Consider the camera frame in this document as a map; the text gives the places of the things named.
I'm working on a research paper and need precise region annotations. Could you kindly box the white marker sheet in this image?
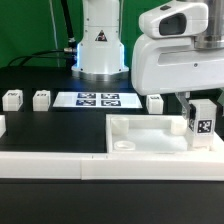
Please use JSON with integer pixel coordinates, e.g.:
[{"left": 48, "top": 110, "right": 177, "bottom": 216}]
[{"left": 53, "top": 92, "right": 142, "bottom": 109}]

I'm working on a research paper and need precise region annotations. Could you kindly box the white U-shaped fence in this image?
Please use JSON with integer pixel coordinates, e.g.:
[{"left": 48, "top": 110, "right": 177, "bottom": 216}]
[{"left": 0, "top": 113, "right": 224, "bottom": 181}]

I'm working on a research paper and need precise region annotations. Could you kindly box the black cable bundle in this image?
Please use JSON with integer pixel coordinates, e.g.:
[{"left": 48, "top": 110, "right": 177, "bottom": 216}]
[{"left": 7, "top": 0, "right": 78, "bottom": 68}]

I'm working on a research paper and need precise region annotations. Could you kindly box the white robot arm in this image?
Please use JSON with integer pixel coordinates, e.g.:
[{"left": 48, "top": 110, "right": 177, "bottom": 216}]
[{"left": 72, "top": 0, "right": 224, "bottom": 98}]

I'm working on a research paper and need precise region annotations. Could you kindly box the white square table top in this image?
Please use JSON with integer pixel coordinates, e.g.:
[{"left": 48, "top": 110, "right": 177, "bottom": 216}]
[{"left": 105, "top": 114, "right": 224, "bottom": 158}]

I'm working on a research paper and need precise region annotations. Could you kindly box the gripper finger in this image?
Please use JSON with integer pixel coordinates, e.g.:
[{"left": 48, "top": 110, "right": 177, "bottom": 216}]
[{"left": 175, "top": 92, "right": 196, "bottom": 119}]

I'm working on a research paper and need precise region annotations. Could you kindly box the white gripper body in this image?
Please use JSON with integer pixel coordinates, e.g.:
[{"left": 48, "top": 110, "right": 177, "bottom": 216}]
[{"left": 131, "top": 34, "right": 224, "bottom": 95}]

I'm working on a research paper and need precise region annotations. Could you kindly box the white thin cable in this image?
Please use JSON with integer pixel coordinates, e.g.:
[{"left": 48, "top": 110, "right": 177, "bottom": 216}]
[{"left": 48, "top": 0, "right": 61, "bottom": 68}]

